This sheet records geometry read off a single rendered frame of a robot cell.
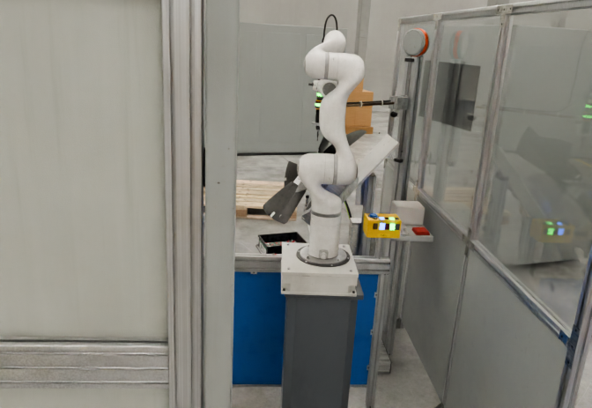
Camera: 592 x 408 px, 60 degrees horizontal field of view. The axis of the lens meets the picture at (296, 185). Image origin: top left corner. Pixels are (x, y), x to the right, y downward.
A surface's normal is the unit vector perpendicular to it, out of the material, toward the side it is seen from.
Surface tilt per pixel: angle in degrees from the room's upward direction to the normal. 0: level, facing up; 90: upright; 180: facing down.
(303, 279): 90
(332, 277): 90
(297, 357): 90
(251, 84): 90
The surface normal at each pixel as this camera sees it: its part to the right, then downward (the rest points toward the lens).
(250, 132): 0.29, 0.28
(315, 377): 0.03, 0.28
